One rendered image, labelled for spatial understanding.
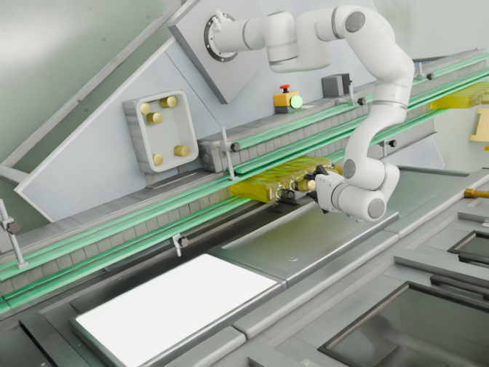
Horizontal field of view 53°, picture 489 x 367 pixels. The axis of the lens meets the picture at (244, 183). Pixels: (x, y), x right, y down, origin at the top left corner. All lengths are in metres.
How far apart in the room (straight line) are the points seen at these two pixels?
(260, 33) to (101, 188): 0.66
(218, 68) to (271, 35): 0.29
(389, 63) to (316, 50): 0.28
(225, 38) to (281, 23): 0.24
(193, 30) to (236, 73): 0.22
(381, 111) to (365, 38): 0.17
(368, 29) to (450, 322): 0.67
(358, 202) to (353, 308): 0.25
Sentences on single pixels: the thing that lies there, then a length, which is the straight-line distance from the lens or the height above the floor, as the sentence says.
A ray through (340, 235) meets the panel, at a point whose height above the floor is 1.26.
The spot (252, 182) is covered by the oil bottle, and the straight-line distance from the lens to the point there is 1.51.
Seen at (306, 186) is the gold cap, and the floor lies 1.17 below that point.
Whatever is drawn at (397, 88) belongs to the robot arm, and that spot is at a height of 1.46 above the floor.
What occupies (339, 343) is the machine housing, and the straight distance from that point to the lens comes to 1.07.
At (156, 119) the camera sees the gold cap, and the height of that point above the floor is 0.81.
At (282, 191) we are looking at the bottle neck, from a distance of 1.43.
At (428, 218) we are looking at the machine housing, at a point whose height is 1.39.
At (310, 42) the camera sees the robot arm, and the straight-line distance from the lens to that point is 1.39.
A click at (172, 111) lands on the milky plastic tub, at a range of 1.60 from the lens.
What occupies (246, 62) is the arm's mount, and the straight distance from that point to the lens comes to 1.75.
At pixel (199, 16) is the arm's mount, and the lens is 1.64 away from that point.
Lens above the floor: 2.15
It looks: 51 degrees down
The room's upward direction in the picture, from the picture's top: 100 degrees clockwise
